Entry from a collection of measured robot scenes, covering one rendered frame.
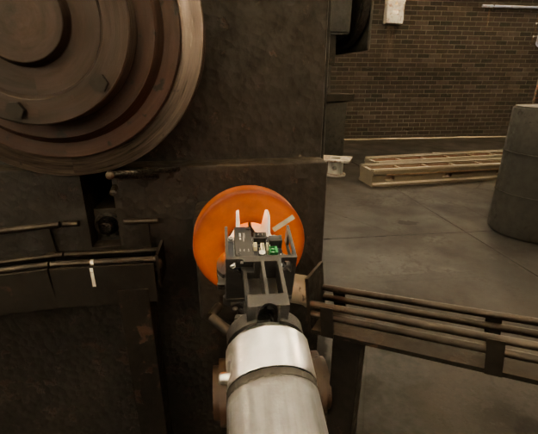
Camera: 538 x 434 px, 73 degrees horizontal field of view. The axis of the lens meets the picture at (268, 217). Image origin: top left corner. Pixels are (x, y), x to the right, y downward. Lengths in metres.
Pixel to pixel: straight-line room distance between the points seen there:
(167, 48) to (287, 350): 0.49
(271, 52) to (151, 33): 0.28
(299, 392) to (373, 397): 1.18
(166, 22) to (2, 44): 0.22
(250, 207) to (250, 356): 0.23
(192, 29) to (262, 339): 0.50
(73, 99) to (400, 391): 1.34
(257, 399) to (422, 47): 7.50
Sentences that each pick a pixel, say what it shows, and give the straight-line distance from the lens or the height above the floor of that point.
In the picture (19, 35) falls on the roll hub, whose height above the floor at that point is 1.09.
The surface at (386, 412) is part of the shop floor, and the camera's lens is 1.44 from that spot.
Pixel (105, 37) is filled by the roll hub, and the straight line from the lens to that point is 0.60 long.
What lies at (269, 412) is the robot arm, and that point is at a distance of 0.28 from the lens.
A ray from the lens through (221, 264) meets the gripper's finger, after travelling 0.44.
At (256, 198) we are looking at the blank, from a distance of 0.48.
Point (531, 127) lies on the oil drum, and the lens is 2.94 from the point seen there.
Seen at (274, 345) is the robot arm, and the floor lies 0.84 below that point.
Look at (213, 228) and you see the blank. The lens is 0.49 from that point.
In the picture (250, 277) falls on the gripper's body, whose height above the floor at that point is 0.85.
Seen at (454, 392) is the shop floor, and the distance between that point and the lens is 1.58.
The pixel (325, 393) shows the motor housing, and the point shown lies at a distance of 0.75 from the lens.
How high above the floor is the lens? 1.03
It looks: 20 degrees down
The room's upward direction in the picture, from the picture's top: straight up
